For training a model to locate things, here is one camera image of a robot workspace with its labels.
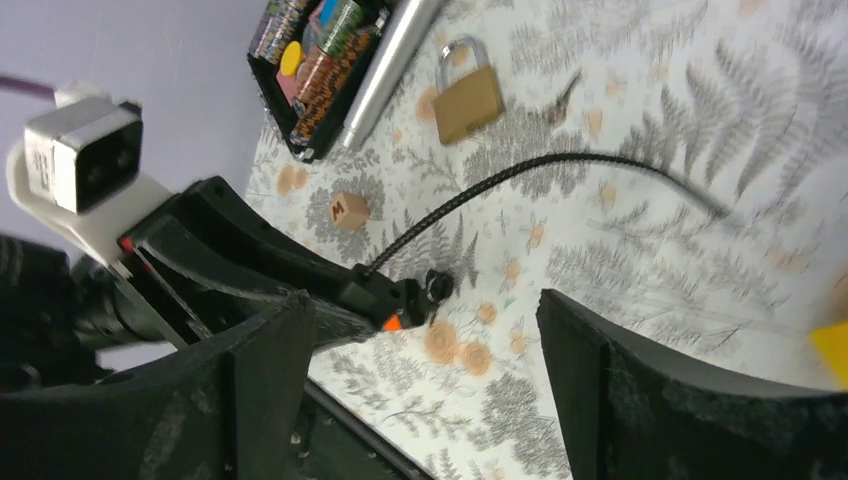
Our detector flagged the black poker chip case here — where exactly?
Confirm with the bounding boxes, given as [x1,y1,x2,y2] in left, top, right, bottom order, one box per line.
[247,1,395,163]

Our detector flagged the black cable lock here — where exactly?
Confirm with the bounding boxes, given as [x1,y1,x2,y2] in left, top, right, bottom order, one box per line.
[337,152,737,326]

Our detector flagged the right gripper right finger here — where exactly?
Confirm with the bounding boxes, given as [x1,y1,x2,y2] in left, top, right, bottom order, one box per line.
[536,289,847,479]

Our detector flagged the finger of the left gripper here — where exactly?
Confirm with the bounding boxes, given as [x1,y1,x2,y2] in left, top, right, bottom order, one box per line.
[122,176,378,351]

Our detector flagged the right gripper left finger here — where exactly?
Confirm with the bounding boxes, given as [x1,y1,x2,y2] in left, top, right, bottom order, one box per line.
[1,293,316,479]

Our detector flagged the wooden letter cube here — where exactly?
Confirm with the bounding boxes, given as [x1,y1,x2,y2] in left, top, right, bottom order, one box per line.
[329,192,370,230]

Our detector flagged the orange black carabiner clip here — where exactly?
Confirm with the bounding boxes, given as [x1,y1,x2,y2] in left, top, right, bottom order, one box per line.
[382,270,455,331]

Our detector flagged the small padlock key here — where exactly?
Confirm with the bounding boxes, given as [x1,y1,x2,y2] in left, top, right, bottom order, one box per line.
[540,70,582,127]

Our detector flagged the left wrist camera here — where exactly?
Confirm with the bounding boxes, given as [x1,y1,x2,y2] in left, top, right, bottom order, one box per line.
[6,82,172,267]

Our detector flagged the yellow block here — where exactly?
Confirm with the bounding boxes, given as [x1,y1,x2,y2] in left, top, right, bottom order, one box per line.
[809,320,847,390]

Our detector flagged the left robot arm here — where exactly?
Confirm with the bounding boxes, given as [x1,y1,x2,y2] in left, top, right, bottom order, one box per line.
[1,177,398,392]

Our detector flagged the large brass padlock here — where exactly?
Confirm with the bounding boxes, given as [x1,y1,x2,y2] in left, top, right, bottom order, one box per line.
[433,36,505,146]

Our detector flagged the floral table mat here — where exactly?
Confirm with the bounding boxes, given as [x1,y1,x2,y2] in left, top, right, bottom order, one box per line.
[246,1,847,479]

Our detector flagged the silver microphone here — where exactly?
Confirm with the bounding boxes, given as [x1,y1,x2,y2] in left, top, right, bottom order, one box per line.
[339,0,445,150]

